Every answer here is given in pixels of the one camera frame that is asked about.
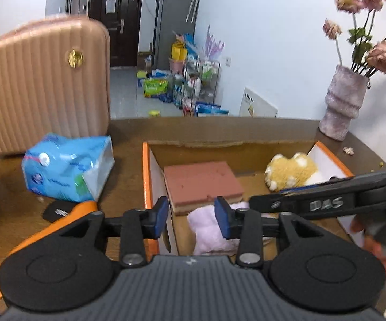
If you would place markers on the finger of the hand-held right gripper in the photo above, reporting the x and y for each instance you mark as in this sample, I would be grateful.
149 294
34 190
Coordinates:
296 204
346 182

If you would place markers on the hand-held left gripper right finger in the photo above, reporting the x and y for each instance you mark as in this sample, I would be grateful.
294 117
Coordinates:
222 217

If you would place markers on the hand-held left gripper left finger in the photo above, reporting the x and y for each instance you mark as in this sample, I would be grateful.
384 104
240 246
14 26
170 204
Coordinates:
161 215

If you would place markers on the pink towel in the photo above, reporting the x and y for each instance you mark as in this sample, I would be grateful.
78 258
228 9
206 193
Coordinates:
206 227

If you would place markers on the yellow plush toy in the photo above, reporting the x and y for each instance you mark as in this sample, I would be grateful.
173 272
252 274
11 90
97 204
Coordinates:
290 172

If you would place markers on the orange cardboard box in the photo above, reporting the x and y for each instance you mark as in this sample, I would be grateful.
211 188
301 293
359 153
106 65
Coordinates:
199 153

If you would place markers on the person's right hand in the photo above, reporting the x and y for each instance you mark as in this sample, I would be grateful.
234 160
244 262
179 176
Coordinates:
376 254

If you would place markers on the brown sponge block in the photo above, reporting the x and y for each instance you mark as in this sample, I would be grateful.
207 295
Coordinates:
199 180

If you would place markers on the pink textured vase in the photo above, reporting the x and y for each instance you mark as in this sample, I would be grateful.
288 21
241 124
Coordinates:
343 103

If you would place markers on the orange box lid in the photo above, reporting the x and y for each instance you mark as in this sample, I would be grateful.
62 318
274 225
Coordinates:
84 207

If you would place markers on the dried pink flowers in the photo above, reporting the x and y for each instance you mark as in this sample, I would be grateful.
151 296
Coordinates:
381 53

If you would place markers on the black flat object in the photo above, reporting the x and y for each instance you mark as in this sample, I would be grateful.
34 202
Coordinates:
59 212

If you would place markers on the small yellow floor scrap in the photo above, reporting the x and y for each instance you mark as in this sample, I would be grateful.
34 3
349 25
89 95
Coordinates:
154 113

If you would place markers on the blue tissue pack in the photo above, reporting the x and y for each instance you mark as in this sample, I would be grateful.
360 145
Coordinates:
66 167

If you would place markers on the white leaning board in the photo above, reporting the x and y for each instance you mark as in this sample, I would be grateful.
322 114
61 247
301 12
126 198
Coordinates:
258 103

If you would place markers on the blue packs on floor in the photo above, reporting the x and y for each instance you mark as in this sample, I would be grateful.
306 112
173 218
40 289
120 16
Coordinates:
211 109

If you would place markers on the green bag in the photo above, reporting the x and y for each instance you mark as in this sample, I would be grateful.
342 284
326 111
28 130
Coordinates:
156 87

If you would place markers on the pink bucket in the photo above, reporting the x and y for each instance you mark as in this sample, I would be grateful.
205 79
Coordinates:
176 66

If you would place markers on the yellow bag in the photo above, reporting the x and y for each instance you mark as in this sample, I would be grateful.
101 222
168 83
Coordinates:
179 52

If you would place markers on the purple feather decoration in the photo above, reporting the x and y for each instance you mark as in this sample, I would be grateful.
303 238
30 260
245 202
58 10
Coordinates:
213 45

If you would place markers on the pink ribbed suitcase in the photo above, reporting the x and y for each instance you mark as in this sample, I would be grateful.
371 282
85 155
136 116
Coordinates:
39 87

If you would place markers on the dark brown entrance door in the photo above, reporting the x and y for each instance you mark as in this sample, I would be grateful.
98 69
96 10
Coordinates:
126 33

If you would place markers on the grey refrigerator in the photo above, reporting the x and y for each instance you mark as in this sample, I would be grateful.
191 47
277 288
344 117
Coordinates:
173 16

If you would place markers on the white paper notice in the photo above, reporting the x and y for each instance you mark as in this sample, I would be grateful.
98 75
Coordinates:
110 5

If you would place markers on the hanging umbrella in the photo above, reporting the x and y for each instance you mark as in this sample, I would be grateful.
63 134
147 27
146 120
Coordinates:
194 0

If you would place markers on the white wall outlet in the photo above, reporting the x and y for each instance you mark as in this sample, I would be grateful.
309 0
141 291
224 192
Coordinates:
228 61

